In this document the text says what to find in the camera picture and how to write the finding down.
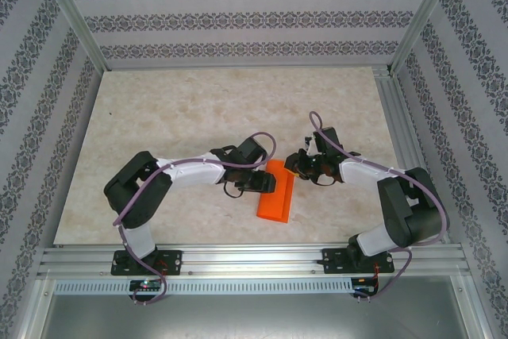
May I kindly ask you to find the orange paper sheet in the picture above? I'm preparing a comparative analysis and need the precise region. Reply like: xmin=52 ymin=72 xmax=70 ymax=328
xmin=256 ymin=159 xmax=297 ymax=224

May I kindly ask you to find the long aluminium mounting rail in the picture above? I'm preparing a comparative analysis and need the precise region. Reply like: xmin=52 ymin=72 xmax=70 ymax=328
xmin=37 ymin=242 xmax=465 ymax=276

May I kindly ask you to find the aluminium side rail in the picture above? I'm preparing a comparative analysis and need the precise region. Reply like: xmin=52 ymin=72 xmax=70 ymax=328
xmin=372 ymin=67 xmax=452 ymax=245

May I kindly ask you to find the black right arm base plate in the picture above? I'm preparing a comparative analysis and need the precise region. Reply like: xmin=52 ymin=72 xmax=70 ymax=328
xmin=321 ymin=247 xmax=396 ymax=275

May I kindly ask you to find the slotted grey cable duct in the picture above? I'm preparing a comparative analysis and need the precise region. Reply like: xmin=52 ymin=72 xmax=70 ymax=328
xmin=53 ymin=278 xmax=354 ymax=295

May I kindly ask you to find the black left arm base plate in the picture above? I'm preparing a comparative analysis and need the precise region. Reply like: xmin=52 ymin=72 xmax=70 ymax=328
xmin=110 ymin=249 xmax=183 ymax=276

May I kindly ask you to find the aluminium frame post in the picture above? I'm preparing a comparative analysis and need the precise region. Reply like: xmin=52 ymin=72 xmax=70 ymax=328
xmin=31 ymin=0 xmax=108 ymax=72
xmin=391 ymin=0 xmax=464 ymax=74

